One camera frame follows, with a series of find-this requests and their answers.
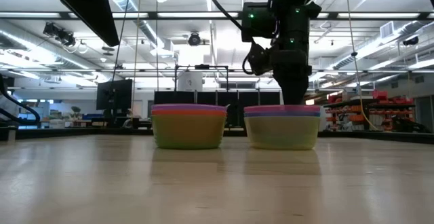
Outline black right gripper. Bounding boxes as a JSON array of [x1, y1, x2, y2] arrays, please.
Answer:
[[270, 48, 313, 106]]

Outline purple plastic bowl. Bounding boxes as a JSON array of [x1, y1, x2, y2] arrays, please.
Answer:
[[151, 103, 228, 112]]

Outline teal plastic bowl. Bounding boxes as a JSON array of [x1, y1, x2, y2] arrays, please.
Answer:
[[243, 111, 321, 151]]

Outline shelf with orange bins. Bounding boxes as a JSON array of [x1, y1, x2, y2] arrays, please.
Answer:
[[323, 89, 417, 132]]

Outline black partition panels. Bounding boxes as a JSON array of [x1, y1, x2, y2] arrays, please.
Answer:
[[153, 90, 282, 107]]

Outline green plastic bowl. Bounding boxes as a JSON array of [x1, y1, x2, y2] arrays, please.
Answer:
[[151, 115, 228, 151]]

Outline black computer monitor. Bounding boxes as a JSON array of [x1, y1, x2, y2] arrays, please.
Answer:
[[96, 78, 134, 112]]

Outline black ceiling spotlight cluster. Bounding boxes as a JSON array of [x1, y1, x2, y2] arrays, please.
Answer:
[[42, 22, 77, 48]]

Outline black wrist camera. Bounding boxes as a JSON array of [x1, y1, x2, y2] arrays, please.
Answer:
[[241, 41, 273, 77]]

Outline yellow hanging cable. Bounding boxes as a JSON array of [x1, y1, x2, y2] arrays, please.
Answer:
[[344, 0, 381, 132]]

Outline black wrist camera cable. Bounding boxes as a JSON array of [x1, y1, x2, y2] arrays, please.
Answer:
[[204, 0, 245, 32]]

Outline black ceiling camera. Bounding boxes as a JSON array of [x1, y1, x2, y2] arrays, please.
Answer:
[[187, 31, 202, 47]]

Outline black hanging cable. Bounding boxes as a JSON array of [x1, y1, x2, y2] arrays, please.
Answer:
[[111, 0, 134, 83]]

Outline black aluminium table frame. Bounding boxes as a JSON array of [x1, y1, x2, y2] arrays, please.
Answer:
[[0, 126, 434, 145]]

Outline black curved hose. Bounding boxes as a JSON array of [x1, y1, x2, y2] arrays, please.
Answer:
[[0, 73, 41, 127]]

